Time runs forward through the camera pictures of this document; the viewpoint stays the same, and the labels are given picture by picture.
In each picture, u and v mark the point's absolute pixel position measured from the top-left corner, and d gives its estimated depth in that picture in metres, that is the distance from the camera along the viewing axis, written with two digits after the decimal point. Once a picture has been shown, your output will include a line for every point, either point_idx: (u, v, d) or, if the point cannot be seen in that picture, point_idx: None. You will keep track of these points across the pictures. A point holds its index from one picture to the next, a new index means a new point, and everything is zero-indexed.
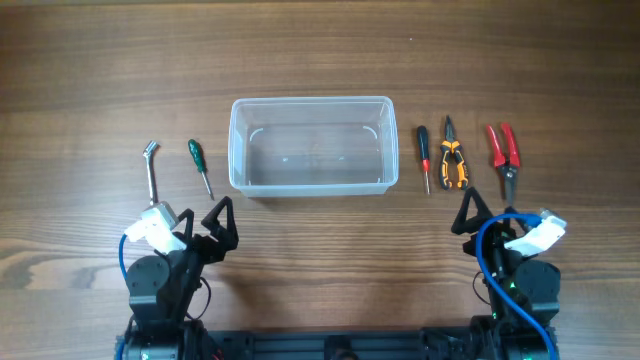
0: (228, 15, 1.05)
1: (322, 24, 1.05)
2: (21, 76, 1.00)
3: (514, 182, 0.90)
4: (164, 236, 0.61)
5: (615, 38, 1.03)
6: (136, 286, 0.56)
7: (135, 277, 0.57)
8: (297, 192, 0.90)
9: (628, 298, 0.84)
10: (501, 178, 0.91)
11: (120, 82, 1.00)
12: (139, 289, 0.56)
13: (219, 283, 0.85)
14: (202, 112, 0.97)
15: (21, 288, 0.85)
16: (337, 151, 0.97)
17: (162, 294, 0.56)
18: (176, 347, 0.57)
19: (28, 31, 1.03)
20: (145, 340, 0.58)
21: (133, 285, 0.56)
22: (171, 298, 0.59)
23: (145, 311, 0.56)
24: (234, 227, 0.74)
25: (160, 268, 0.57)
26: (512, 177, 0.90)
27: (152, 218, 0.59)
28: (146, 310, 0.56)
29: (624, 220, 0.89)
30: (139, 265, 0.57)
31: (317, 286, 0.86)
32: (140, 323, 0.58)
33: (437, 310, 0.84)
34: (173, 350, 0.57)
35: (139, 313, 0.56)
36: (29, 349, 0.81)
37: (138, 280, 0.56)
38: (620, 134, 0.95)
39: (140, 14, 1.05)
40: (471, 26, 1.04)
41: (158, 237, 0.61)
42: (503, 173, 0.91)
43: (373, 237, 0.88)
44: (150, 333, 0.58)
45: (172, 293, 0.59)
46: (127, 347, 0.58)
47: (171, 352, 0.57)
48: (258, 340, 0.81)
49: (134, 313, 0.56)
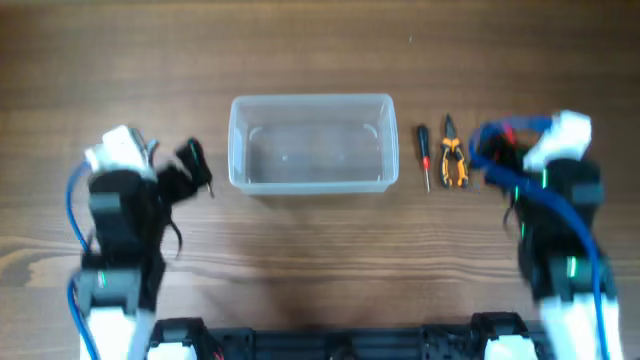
0: (228, 14, 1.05)
1: (322, 22, 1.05)
2: (21, 73, 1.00)
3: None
4: (133, 155, 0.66)
5: (615, 37, 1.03)
6: (99, 187, 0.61)
7: (99, 198, 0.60)
8: (296, 191, 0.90)
9: (627, 296, 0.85)
10: None
11: (119, 80, 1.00)
12: (101, 199, 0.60)
13: (219, 281, 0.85)
14: (202, 111, 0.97)
15: (21, 286, 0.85)
16: (337, 150, 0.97)
17: (127, 203, 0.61)
18: (137, 269, 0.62)
19: (27, 28, 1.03)
20: (100, 265, 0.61)
21: (96, 197, 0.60)
22: (139, 213, 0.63)
23: (103, 214, 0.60)
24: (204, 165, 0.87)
25: (129, 182, 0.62)
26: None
27: (119, 135, 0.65)
28: (108, 214, 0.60)
29: (624, 218, 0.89)
30: (104, 178, 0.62)
31: (317, 283, 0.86)
32: (104, 238, 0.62)
33: (437, 307, 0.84)
34: (134, 271, 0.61)
35: (103, 222, 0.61)
36: (29, 347, 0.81)
37: (100, 199, 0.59)
38: (619, 133, 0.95)
39: (140, 12, 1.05)
40: (471, 24, 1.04)
41: (125, 158, 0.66)
42: None
43: (373, 234, 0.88)
44: (110, 254, 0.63)
45: (138, 210, 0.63)
46: (83, 272, 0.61)
47: (132, 274, 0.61)
48: (259, 337, 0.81)
49: (97, 222, 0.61)
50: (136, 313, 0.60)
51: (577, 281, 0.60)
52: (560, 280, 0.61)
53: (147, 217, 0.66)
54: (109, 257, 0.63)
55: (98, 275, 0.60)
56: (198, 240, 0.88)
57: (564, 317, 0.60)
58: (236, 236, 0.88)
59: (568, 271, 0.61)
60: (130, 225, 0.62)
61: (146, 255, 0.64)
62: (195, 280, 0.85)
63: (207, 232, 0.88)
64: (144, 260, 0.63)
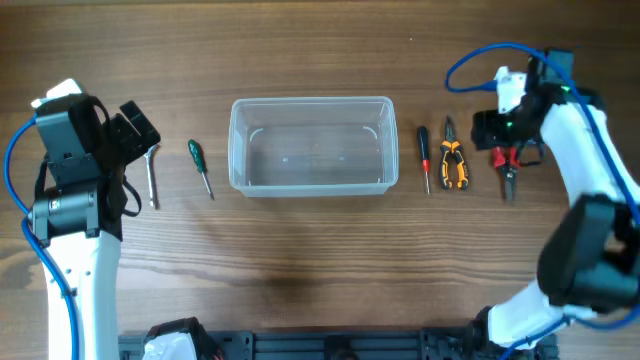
0: (228, 15, 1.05)
1: (322, 24, 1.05)
2: (21, 75, 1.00)
3: (514, 181, 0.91)
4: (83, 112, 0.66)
5: (615, 38, 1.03)
6: (48, 108, 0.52)
7: (47, 104, 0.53)
8: (296, 192, 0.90)
9: None
10: (501, 178, 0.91)
11: (119, 82, 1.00)
12: (48, 112, 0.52)
13: (219, 283, 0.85)
14: (202, 113, 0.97)
15: (21, 288, 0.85)
16: (337, 151, 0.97)
17: (80, 116, 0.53)
18: (92, 195, 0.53)
19: (28, 30, 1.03)
20: (52, 194, 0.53)
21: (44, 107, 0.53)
22: (84, 122, 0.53)
23: (57, 134, 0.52)
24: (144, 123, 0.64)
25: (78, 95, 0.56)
26: (511, 177, 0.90)
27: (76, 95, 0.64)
28: (61, 132, 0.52)
29: None
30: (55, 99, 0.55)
31: (317, 286, 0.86)
32: (52, 163, 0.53)
33: (437, 310, 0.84)
34: (89, 197, 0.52)
35: (52, 141, 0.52)
36: (29, 349, 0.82)
37: (49, 104, 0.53)
38: (620, 135, 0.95)
39: (140, 14, 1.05)
40: (471, 25, 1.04)
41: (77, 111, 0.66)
42: (503, 174, 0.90)
43: (373, 237, 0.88)
44: (61, 185, 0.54)
45: (87, 121, 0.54)
46: (34, 204, 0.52)
47: (87, 199, 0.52)
48: (258, 340, 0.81)
49: (45, 141, 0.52)
50: (100, 233, 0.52)
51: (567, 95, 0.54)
52: (550, 129, 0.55)
53: (105, 139, 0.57)
54: (61, 184, 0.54)
55: (51, 200, 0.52)
56: (197, 243, 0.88)
57: (559, 107, 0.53)
58: (236, 239, 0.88)
59: (555, 94, 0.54)
60: (84, 139, 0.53)
61: (101, 174, 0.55)
62: (195, 282, 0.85)
63: (207, 234, 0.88)
64: (100, 180, 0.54)
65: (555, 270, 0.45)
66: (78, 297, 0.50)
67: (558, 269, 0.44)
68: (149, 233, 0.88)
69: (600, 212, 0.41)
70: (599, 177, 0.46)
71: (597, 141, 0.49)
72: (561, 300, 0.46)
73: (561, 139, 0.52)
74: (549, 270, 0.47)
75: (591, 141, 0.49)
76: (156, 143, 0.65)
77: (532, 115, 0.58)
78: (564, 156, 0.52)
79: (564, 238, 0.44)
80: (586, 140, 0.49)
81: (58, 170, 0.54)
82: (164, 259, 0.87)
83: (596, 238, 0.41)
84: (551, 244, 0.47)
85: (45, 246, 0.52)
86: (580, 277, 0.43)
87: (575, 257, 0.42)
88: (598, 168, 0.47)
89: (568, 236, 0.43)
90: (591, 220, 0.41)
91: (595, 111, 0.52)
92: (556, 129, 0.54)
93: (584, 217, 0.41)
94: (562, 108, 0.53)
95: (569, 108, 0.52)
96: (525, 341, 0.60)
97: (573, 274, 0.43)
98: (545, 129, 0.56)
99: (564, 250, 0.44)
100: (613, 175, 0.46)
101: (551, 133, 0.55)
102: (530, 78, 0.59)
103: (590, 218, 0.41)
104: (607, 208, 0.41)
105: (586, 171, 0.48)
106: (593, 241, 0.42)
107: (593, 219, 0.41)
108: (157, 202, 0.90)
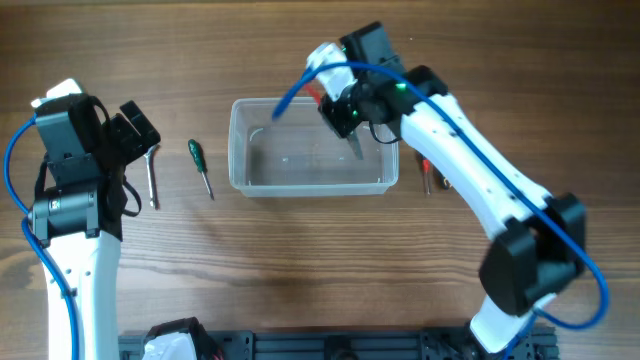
0: (228, 15, 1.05)
1: (322, 23, 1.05)
2: (21, 74, 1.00)
3: None
4: None
5: (615, 38, 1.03)
6: (48, 108, 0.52)
7: (45, 104, 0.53)
8: (296, 192, 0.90)
9: (628, 299, 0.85)
10: None
11: (119, 81, 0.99)
12: (47, 112, 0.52)
13: (218, 283, 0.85)
14: (202, 112, 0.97)
15: (22, 288, 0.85)
16: (337, 151, 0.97)
17: (79, 115, 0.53)
18: (93, 195, 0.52)
19: (28, 30, 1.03)
20: (51, 194, 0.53)
21: (44, 107, 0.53)
22: (83, 123, 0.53)
23: (57, 134, 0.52)
24: (148, 125, 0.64)
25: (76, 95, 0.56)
26: None
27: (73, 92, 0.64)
28: (61, 132, 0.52)
29: (625, 221, 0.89)
30: (55, 99, 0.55)
31: (318, 286, 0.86)
32: (51, 163, 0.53)
33: (437, 310, 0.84)
34: (89, 197, 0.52)
35: (52, 142, 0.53)
36: (29, 349, 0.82)
37: (48, 105, 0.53)
38: (621, 134, 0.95)
39: (140, 14, 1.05)
40: (470, 25, 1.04)
41: None
42: None
43: (372, 237, 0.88)
44: (59, 186, 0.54)
45: (87, 120, 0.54)
46: (33, 203, 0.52)
47: (87, 200, 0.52)
48: (258, 340, 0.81)
49: (45, 142, 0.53)
50: (100, 233, 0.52)
51: (406, 95, 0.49)
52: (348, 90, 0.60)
53: (104, 139, 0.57)
54: (62, 184, 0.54)
55: (51, 201, 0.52)
56: (197, 243, 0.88)
57: (409, 115, 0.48)
58: (235, 239, 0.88)
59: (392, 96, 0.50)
60: (83, 139, 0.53)
61: (101, 174, 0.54)
62: (195, 282, 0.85)
63: (207, 234, 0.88)
64: (100, 181, 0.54)
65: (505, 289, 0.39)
66: (78, 297, 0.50)
67: (511, 300, 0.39)
68: (149, 232, 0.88)
69: (519, 240, 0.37)
70: (470, 184, 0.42)
71: (467, 142, 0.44)
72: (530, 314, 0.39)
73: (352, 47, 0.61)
74: (505, 298, 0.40)
75: (460, 143, 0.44)
76: (155, 143, 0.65)
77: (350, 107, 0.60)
78: (449, 172, 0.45)
79: (495, 275, 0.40)
80: (447, 143, 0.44)
81: (57, 170, 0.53)
82: (164, 259, 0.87)
83: (529, 270, 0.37)
84: (486, 272, 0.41)
85: (45, 246, 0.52)
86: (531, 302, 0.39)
87: (524, 288, 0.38)
88: (486, 183, 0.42)
89: (497, 273, 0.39)
90: (522, 256, 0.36)
91: (434, 97, 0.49)
92: (428, 145, 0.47)
93: (511, 258, 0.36)
94: (414, 118, 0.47)
95: (419, 116, 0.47)
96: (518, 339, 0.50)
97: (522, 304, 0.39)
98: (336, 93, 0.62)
99: (507, 281, 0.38)
100: (503, 181, 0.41)
101: (423, 147, 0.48)
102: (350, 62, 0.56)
103: (519, 256, 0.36)
104: (521, 235, 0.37)
105: (479, 190, 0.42)
106: (524, 279, 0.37)
107: (522, 257, 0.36)
108: (157, 202, 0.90)
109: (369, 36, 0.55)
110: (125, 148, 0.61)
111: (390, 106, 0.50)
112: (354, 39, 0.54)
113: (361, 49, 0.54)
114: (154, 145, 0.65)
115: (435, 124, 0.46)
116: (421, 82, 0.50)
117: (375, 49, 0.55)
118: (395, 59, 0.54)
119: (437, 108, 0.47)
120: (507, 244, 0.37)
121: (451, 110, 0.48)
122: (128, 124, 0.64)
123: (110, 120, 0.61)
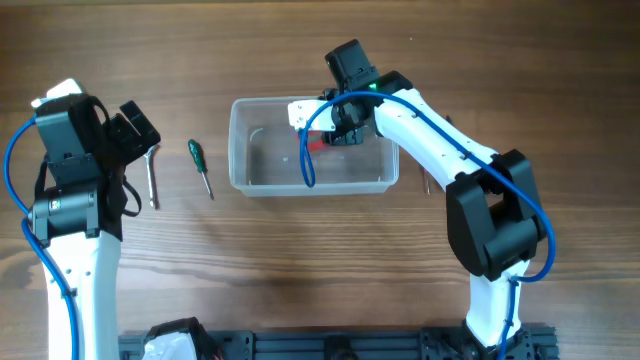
0: (228, 15, 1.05)
1: (322, 23, 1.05)
2: (20, 74, 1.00)
3: None
4: None
5: (614, 38, 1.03)
6: (48, 108, 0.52)
7: (46, 104, 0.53)
8: (297, 192, 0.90)
9: (628, 298, 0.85)
10: None
11: (119, 81, 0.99)
12: (46, 113, 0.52)
13: (219, 283, 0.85)
14: (202, 112, 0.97)
15: (21, 288, 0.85)
16: (337, 151, 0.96)
17: (79, 116, 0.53)
18: (92, 195, 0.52)
19: (28, 30, 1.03)
20: (52, 194, 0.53)
21: (44, 108, 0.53)
22: (83, 123, 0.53)
23: (58, 134, 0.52)
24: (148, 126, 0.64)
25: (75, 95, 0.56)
26: None
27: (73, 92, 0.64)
28: (61, 132, 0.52)
29: (624, 220, 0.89)
30: (55, 99, 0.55)
31: (318, 286, 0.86)
32: (51, 163, 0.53)
33: (437, 310, 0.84)
34: (89, 197, 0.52)
35: (53, 142, 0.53)
36: (29, 349, 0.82)
37: (48, 105, 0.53)
38: (621, 134, 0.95)
39: (140, 14, 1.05)
40: (470, 25, 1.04)
41: None
42: None
43: (372, 237, 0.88)
44: (59, 186, 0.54)
45: (86, 121, 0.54)
46: (33, 203, 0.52)
47: (87, 199, 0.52)
48: (258, 340, 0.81)
49: (45, 142, 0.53)
50: (100, 233, 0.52)
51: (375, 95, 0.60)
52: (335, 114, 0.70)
53: (104, 140, 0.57)
54: (62, 184, 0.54)
55: (51, 201, 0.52)
56: (197, 243, 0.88)
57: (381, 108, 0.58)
58: (235, 239, 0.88)
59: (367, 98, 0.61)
60: (83, 139, 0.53)
61: (101, 175, 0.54)
62: (195, 282, 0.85)
63: (207, 234, 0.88)
64: (100, 181, 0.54)
65: (469, 246, 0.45)
66: (78, 297, 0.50)
67: (473, 249, 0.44)
68: (149, 232, 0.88)
69: (471, 191, 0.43)
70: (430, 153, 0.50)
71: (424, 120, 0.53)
72: (496, 268, 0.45)
73: (318, 102, 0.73)
74: (471, 251, 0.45)
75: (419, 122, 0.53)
76: (156, 143, 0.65)
77: (341, 121, 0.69)
78: (414, 150, 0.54)
79: (457, 230, 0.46)
80: (409, 122, 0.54)
81: (57, 170, 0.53)
82: (164, 259, 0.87)
83: (478, 215, 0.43)
84: (451, 232, 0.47)
85: (45, 246, 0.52)
86: (490, 248, 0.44)
87: (478, 232, 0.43)
88: (440, 149, 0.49)
89: (458, 227, 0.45)
90: (471, 202, 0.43)
91: (399, 91, 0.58)
92: (396, 129, 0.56)
93: (461, 205, 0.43)
94: (384, 109, 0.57)
95: (387, 106, 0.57)
96: (507, 325, 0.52)
97: (482, 250, 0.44)
98: (332, 125, 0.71)
99: (465, 229, 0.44)
100: (454, 146, 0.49)
101: (393, 130, 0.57)
102: (337, 77, 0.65)
103: (466, 201, 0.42)
104: (472, 187, 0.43)
105: (435, 156, 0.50)
106: (476, 223, 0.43)
107: (471, 202, 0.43)
108: (157, 202, 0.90)
109: (348, 51, 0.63)
110: (125, 147, 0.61)
111: (367, 106, 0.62)
112: (337, 56, 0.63)
113: (343, 64, 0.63)
114: (154, 145, 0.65)
115: (399, 110, 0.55)
116: (392, 85, 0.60)
117: (355, 61, 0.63)
118: (371, 68, 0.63)
119: (400, 98, 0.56)
120: (456, 193, 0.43)
121: (414, 98, 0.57)
122: (128, 124, 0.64)
123: (110, 120, 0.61)
